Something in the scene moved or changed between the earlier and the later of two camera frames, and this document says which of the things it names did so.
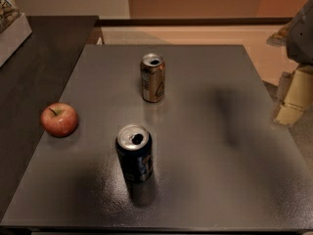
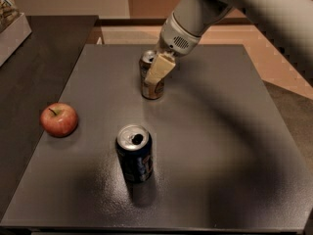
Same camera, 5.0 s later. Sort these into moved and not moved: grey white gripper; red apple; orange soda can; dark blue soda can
Moved: grey white gripper
Not moved: dark blue soda can; red apple; orange soda can
